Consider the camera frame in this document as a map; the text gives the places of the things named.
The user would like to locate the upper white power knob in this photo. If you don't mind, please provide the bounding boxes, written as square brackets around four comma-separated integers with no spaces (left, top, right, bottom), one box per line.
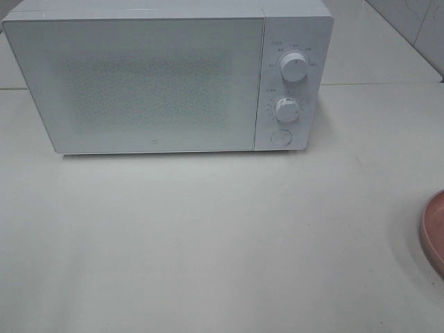
[279,50,309,83]

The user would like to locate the pink round plate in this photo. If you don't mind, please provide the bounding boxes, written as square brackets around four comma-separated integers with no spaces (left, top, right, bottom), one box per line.
[420,191,443,278]

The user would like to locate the round white door button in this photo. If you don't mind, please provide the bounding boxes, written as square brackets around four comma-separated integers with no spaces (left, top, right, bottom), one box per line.
[271,130,292,146]

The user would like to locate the white microwave door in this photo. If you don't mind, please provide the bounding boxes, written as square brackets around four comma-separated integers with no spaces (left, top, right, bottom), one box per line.
[4,18,263,154]

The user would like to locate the white microwave oven body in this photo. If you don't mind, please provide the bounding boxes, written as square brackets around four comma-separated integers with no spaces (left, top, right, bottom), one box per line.
[1,1,334,153]

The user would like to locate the lower white timer knob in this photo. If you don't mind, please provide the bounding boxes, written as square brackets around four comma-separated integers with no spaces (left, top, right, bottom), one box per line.
[274,97,301,123]

